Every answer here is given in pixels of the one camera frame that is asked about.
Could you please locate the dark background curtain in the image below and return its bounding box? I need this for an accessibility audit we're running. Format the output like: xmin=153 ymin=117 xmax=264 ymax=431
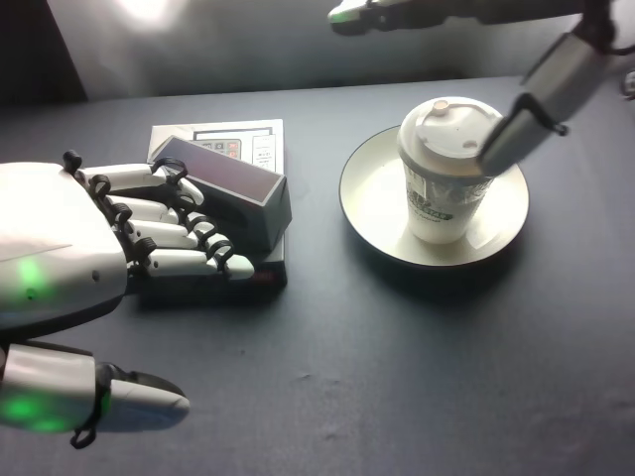
xmin=0 ymin=0 xmax=89 ymax=106

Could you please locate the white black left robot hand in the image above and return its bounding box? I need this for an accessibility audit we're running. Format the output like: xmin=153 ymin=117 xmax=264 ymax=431
xmin=0 ymin=150 xmax=257 ymax=447

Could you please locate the grey table cloth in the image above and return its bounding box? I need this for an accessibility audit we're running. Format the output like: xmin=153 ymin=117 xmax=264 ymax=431
xmin=0 ymin=73 xmax=635 ymax=476

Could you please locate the white plate with dark rim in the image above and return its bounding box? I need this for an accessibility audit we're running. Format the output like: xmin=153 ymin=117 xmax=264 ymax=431
xmin=338 ymin=123 xmax=531 ymax=269

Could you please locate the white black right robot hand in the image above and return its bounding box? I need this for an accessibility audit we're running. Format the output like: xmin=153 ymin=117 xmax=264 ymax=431
xmin=326 ymin=0 xmax=635 ymax=178

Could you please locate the white paper coffee cup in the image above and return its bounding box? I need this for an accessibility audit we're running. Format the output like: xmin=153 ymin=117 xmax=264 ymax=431
xmin=396 ymin=97 xmax=507 ymax=246

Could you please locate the small grey box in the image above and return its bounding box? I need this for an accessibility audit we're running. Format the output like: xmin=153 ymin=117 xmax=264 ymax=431
xmin=147 ymin=134 xmax=294 ymax=254

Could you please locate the black and white box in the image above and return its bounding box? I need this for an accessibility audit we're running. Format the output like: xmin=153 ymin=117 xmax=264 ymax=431
xmin=126 ymin=117 xmax=289 ymax=298

